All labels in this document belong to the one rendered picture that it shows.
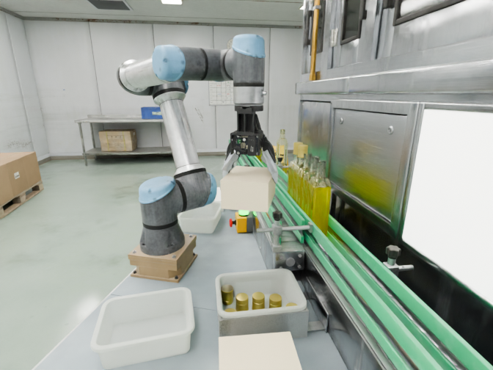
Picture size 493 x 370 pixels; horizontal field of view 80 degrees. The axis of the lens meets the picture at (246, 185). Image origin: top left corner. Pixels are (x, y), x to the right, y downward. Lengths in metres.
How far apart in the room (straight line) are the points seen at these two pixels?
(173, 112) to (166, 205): 0.33
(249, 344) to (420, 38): 0.80
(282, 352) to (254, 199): 0.34
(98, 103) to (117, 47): 1.18
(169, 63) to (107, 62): 6.32
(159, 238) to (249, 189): 0.40
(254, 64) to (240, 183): 0.28
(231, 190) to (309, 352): 0.43
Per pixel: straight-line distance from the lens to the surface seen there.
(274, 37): 7.02
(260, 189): 0.72
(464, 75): 0.70
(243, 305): 0.85
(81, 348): 0.90
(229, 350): 0.70
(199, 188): 1.02
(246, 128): 0.72
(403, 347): 0.61
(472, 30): 0.77
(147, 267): 1.05
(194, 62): 0.74
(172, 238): 1.02
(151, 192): 0.95
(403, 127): 0.82
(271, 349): 0.71
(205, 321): 0.88
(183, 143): 1.05
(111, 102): 7.00
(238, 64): 0.72
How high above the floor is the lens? 1.33
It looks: 17 degrees down
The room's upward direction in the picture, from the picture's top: straight up
